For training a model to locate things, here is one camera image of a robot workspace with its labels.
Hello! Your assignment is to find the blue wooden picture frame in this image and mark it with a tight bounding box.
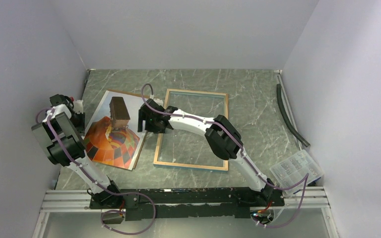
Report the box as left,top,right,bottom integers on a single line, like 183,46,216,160
153,88,230,172

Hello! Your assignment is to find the hot air balloon photo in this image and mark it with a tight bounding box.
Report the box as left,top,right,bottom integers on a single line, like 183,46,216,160
84,90,146,171

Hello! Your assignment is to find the brown frame backing board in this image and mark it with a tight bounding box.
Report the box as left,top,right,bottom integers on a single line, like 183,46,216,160
107,90,147,171

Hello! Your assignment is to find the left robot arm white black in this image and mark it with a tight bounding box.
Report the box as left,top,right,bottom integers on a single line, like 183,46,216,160
31,94,122,208

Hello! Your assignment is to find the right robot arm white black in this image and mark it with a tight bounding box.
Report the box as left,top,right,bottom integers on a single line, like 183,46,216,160
138,99,273,206

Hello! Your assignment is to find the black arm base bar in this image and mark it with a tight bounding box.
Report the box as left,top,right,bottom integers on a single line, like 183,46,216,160
89,187,285,221

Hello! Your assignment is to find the clear plastic screw box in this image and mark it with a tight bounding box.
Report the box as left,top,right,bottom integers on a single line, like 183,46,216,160
270,150,324,196

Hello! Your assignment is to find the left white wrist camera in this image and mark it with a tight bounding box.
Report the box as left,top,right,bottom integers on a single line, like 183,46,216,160
70,97,84,114

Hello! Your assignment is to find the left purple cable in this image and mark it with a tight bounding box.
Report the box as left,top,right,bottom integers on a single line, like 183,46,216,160
35,107,158,236

